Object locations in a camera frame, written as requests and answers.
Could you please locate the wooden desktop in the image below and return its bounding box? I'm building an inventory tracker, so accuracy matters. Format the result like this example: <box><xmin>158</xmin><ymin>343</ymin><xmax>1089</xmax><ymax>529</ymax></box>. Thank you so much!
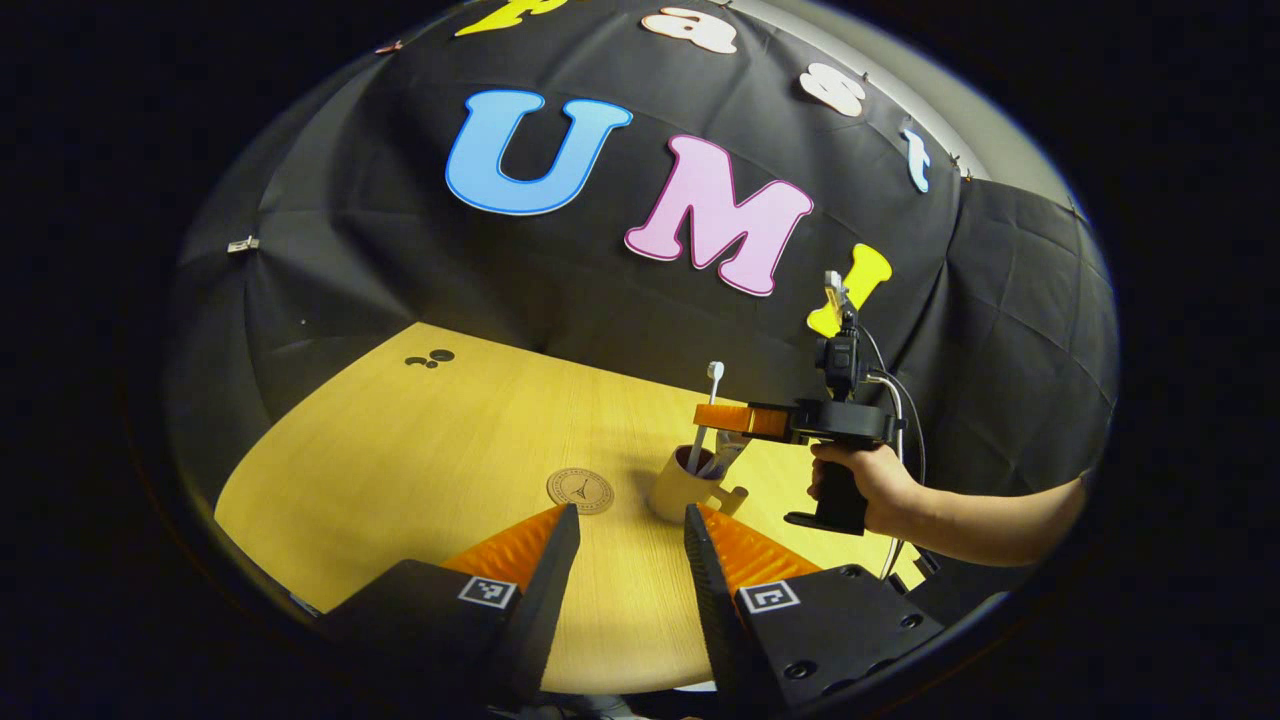
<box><xmin>214</xmin><ymin>321</ymin><xmax>926</xmax><ymax>696</ymax></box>

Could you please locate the beige cup with handle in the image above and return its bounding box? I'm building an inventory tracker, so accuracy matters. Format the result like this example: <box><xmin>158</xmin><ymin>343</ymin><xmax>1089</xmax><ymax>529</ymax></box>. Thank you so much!
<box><xmin>648</xmin><ymin>444</ymin><xmax>749</xmax><ymax>524</ymax></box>

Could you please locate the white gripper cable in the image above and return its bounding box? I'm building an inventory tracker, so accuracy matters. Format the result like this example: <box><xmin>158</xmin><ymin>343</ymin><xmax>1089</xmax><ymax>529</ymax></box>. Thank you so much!
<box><xmin>868</xmin><ymin>373</ymin><xmax>906</xmax><ymax>583</ymax></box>

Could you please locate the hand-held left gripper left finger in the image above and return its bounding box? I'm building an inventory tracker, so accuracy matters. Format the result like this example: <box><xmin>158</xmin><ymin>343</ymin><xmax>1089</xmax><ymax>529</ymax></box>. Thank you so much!
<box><xmin>300</xmin><ymin>503</ymin><xmax>582</xmax><ymax>716</ymax></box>

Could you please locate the black backdrop cloth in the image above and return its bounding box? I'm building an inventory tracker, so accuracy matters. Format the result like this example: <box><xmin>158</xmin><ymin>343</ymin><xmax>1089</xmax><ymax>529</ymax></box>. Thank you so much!
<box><xmin>165</xmin><ymin>0</ymin><xmax>1119</xmax><ymax>621</ymax></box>

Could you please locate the round brown coaster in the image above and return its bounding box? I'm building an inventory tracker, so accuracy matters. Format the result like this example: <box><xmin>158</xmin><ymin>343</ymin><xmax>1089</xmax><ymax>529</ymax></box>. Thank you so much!
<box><xmin>546</xmin><ymin>467</ymin><xmax>616</xmax><ymax>516</ymax></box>

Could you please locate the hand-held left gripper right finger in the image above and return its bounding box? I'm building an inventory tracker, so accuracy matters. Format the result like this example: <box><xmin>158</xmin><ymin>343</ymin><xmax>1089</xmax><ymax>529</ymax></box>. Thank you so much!
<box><xmin>684</xmin><ymin>503</ymin><xmax>946</xmax><ymax>716</ymax></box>

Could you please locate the white toothbrush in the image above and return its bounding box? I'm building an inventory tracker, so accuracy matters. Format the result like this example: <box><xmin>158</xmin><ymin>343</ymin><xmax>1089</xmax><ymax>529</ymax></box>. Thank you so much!
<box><xmin>686</xmin><ymin>361</ymin><xmax>726</xmax><ymax>473</ymax></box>

